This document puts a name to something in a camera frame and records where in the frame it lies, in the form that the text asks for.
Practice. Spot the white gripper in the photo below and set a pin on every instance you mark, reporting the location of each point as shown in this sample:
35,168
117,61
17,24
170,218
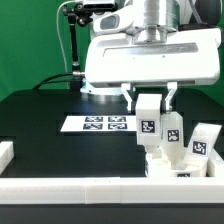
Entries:
187,57

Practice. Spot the white round stool seat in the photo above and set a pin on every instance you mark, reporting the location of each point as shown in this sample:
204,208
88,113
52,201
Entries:
161,167

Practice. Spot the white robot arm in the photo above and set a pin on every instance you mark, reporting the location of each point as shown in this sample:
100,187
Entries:
156,19

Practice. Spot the white tag sheet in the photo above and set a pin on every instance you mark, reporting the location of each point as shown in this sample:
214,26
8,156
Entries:
99,123

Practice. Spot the white front fence wall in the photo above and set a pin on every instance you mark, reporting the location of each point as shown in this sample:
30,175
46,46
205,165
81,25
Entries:
111,190

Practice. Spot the white fence wall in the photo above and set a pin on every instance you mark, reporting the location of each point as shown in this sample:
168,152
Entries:
216,168
6,154
111,190

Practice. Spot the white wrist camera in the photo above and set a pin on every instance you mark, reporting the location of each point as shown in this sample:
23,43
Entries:
115,22

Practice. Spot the white right fence wall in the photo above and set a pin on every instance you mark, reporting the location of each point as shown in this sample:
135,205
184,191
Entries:
216,168

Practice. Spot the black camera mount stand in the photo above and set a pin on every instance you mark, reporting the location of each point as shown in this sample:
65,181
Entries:
76,16

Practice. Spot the white overhead camera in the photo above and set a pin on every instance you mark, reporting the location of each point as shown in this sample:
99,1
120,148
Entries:
99,4

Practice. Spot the white left fence wall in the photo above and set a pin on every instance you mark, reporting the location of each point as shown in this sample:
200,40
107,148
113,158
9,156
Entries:
6,154

